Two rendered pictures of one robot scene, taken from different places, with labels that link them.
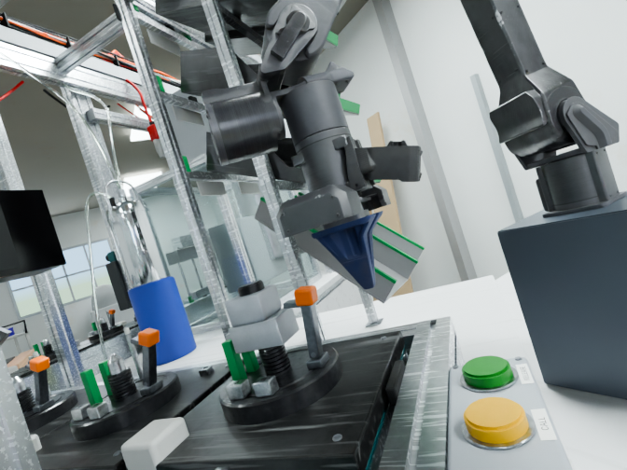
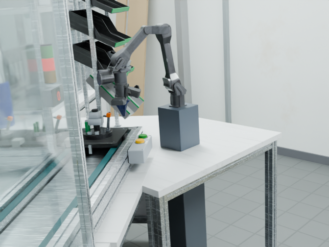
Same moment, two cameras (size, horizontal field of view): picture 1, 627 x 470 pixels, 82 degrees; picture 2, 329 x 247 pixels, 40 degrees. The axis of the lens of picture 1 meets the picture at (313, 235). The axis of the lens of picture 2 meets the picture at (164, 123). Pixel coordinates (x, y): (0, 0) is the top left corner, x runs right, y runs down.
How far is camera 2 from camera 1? 1.69 m
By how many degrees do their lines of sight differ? 20
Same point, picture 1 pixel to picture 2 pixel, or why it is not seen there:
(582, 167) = (177, 97)
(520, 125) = (166, 84)
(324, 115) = (123, 80)
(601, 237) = (173, 114)
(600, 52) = not seen: outside the picture
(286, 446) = (103, 142)
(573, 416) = (160, 151)
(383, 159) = (132, 92)
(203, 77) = (77, 25)
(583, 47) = not seen: outside the picture
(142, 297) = not seen: outside the picture
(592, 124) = (179, 89)
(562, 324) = (165, 132)
